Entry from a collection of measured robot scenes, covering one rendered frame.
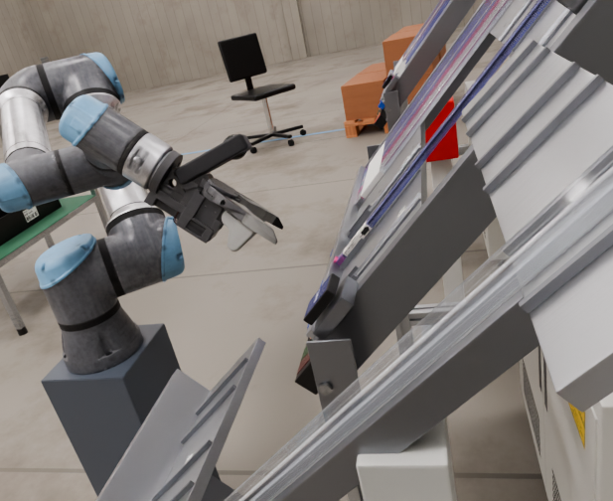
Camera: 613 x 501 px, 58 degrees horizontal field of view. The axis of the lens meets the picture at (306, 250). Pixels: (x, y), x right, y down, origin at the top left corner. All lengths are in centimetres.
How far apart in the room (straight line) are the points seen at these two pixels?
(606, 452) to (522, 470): 73
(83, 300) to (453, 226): 71
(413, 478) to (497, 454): 114
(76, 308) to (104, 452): 32
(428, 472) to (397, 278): 27
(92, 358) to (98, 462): 25
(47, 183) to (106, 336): 32
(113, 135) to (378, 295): 44
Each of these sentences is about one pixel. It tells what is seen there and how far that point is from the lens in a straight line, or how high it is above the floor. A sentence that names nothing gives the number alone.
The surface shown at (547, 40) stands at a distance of 63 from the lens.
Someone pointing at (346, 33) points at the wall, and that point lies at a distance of 1243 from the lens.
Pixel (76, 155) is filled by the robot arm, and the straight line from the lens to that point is 94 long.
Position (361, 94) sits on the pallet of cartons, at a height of 33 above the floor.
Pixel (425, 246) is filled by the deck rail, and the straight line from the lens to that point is 59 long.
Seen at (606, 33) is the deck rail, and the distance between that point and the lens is 55.
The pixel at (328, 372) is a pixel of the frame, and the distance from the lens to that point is 63.
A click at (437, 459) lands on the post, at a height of 81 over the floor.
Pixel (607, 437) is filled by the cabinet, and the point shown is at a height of 57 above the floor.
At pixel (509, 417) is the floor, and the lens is 162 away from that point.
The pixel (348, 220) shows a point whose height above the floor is 73.
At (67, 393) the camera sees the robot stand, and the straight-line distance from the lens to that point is 117.
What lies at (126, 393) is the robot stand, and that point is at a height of 52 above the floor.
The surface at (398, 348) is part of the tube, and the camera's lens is 23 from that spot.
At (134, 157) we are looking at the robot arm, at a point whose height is 94.
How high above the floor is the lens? 109
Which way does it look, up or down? 24 degrees down
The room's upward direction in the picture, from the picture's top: 12 degrees counter-clockwise
